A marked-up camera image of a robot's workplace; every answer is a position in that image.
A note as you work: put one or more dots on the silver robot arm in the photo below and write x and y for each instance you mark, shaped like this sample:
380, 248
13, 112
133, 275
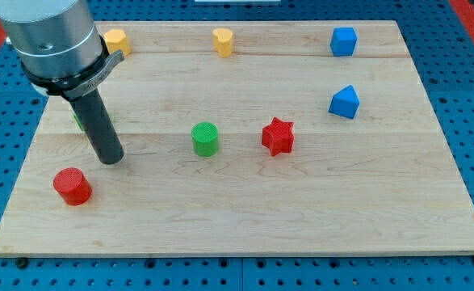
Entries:
59, 45

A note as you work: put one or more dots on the red star block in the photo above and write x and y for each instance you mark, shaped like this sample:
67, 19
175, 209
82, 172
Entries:
278, 136

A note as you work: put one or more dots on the wooden board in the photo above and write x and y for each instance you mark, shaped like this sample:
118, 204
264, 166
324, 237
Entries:
382, 184

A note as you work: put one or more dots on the green cylinder block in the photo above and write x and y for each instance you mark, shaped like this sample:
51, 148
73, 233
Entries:
205, 139

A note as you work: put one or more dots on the yellow heart block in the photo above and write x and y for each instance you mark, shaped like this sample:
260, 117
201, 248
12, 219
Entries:
223, 41

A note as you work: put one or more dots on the blue triangular prism block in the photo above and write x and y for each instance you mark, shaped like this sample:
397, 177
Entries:
345, 103

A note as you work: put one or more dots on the blue cube block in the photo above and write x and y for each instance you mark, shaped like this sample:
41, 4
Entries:
343, 41

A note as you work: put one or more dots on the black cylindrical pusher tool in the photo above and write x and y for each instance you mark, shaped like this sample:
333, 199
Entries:
94, 118

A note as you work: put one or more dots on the yellow hexagon block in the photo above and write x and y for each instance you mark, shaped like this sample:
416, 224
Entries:
116, 39

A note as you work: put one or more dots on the green block behind tool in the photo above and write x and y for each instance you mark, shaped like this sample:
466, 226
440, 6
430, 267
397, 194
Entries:
78, 122

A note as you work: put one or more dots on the red cylinder block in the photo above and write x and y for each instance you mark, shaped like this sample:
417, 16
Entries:
72, 186

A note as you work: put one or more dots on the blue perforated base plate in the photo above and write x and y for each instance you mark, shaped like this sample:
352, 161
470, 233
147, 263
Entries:
442, 49

